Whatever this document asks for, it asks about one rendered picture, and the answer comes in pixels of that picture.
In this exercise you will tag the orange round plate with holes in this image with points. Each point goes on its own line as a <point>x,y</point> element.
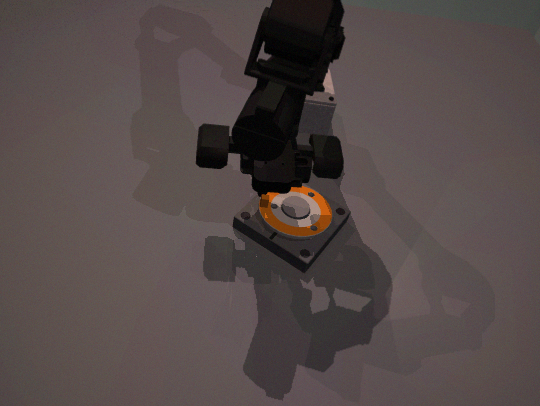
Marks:
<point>320,214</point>

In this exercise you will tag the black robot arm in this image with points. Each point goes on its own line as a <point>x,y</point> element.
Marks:
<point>303,37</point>

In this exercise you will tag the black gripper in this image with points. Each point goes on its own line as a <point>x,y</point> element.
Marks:
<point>214,144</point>

